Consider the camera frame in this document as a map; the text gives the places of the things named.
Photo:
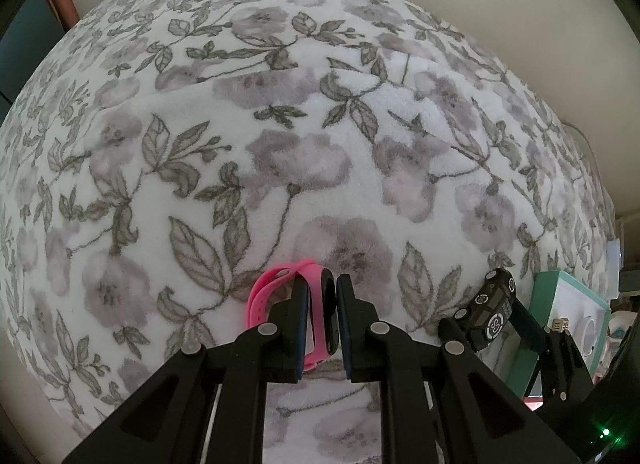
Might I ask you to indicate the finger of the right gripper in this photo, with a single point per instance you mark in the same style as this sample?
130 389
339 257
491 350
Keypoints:
545 343

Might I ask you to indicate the gold patterned lighter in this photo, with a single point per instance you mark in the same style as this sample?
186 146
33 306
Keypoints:
560 325

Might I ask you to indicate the floral fleece blanket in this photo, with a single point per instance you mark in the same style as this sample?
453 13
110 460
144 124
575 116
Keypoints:
167 152

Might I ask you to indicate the white power strip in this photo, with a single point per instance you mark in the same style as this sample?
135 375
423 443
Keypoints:
615 256

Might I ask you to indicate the teal cardboard tray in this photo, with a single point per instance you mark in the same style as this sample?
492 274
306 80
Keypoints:
551 295

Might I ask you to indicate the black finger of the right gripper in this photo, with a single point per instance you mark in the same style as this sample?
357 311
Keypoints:
449 329

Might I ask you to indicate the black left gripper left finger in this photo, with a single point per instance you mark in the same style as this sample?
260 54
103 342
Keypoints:
210 406

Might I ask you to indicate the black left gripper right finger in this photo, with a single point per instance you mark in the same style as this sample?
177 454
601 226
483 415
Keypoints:
438 403

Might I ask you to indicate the pink smart watch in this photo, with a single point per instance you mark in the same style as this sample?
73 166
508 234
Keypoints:
276 284

